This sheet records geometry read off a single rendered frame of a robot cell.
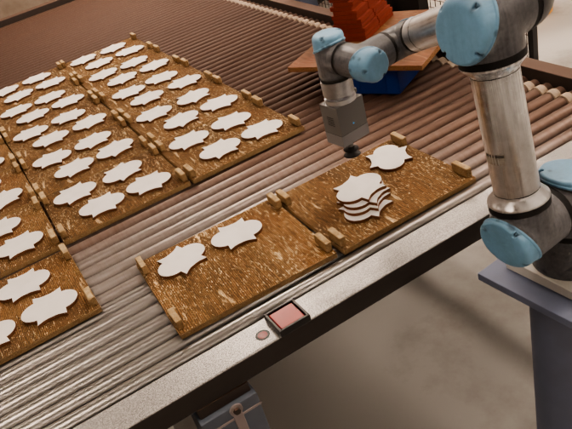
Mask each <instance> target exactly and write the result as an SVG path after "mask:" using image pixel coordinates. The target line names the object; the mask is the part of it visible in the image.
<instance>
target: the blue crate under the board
mask: <svg viewBox="0 0 572 429"><path fill-rule="evenodd" d="M418 72H419V71H387V72H386V74H385V75H384V77H383V78H382V79H381V80H380V81H379V82H377V83H363V82H359V81H357V80H355V79H352V80H353V84H354V87H355V88H357V92H356V93H357V94H401V93H402V92H403V90H404V89H405V88H406V87H407V86H408V84H409V83H410V82H411V80H412V79H413V78H414V77H415V75H416V74H417V73H418Z"/></svg>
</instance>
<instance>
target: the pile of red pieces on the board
mask: <svg viewBox="0 0 572 429"><path fill-rule="evenodd" d="M329 3H333V6H332V7H331V8H330V12H333V16H332V17H331V19H332V20H333V21H334V25H333V28H340V29H341V30H342V31H343V33H344V37H345V38H346V39H345V41H346V42H360V41H365V40H367V39H368V38H370V37H371V36H372V35H373V34H374V33H375V32H377V31H378V30H379V29H380V27H381V26H383V25H384V24H385V23H386V22H387V21H388V20H389V19H390V18H391V17H392V16H393V12H392V7H390V4H387V1H385V0H329Z"/></svg>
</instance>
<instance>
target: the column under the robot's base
mask: <svg viewBox="0 0 572 429"><path fill-rule="evenodd" d="M478 279H479V280H480V281H482V282H484V283H486V284H488V285H489V286H491V287H493V288H495V289H498V290H499V291H501V292H502V293H504V294H506V295H509V296H511V297H512V298H514V299H516V300H518V301H520V302H522V303H524V304H525V305H527V306H529V317H530V331H531V344H532V358H533V371H534V385H535V411H536V425H537V429H572V300H571V299H569V298H567V297H565V296H563V295H561V294H559V293H557V292H555V291H553V290H551V289H549V288H547V287H545V286H543V285H540V284H538V283H536V282H534V281H532V280H530V279H528V278H526V277H524V276H522V275H520V274H518V273H516V272H514V271H512V270H510V269H508V268H506V263H504V262H502V261H500V260H499V259H497V260H496V261H494V262H493V263H491V264H490V265H489V266H487V267H485V268H484V269H483V270H482V271H481V272H479V273H478Z"/></svg>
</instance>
